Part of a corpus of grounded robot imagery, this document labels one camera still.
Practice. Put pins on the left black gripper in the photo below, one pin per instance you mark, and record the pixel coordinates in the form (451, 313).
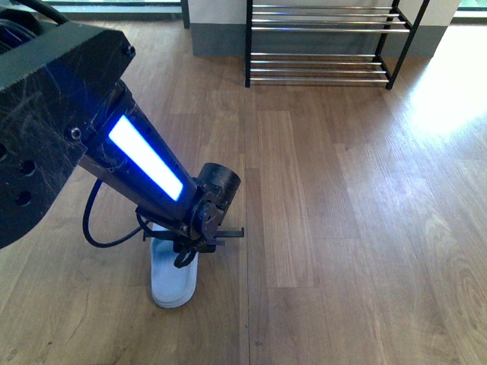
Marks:
(202, 237)

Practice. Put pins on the light blue slipper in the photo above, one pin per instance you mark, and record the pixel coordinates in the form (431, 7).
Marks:
(171, 287)

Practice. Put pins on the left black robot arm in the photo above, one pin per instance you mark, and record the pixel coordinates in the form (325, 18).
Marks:
(64, 105)

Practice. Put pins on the black metal shoe rack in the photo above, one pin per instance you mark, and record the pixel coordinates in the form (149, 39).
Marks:
(361, 43)

